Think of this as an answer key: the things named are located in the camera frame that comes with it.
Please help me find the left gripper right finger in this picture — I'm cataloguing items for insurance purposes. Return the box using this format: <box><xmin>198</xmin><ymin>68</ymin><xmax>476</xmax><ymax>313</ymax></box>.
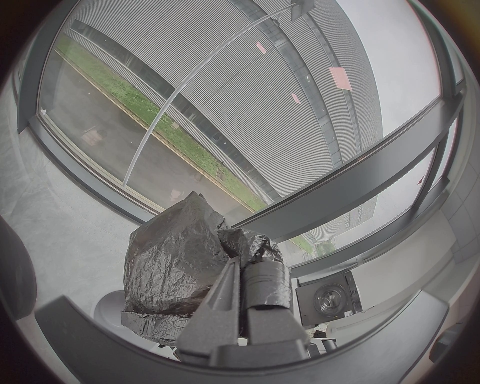
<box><xmin>243</xmin><ymin>304</ymin><xmax>310</xmax><ymax>364</ymax></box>

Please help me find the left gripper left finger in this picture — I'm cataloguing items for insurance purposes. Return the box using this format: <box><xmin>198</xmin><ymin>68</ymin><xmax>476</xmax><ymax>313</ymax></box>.
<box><xmin>176</xmin><ymin>256</ymin><xmax>242</xmax><ymax>365</ymax></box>

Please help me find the black plastic bag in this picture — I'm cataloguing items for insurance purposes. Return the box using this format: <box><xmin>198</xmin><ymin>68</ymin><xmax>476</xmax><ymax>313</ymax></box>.
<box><xmin>121</xmin><ymin>191</ymin><xmax>292</xmax><ymax>348</ymax></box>

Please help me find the white trash bin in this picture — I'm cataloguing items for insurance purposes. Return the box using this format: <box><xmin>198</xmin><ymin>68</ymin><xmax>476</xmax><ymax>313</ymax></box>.
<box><xmin>93</xmin><ymin>290</ymin><xmax>160</xmax><ymax>344</ymax></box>

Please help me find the dark grey washing machine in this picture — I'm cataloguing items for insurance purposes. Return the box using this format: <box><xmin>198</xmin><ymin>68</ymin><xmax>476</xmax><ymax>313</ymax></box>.
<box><xmin>295</xmin><ymin>271</ymin><xmax>364</xmax><ymax>326</ymax></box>

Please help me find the window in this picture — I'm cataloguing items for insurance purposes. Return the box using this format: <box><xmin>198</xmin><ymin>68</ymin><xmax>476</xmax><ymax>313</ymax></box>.
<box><xmin>12</xmin><ymin>0</ymin><xmax>469</xmax><ymax>271</ymax></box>

